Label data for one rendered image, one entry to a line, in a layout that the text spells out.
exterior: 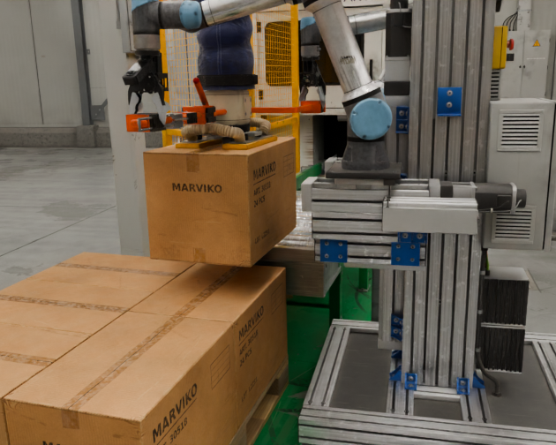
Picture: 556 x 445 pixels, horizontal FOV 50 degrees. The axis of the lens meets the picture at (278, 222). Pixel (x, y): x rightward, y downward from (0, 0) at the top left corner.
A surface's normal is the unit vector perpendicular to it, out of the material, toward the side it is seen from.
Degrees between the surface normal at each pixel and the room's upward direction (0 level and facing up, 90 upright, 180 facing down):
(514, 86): 90
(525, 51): 90
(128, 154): 90
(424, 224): 90
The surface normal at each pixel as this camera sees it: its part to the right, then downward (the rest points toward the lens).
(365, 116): -0.01, 0.36
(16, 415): -0.30, 0.23
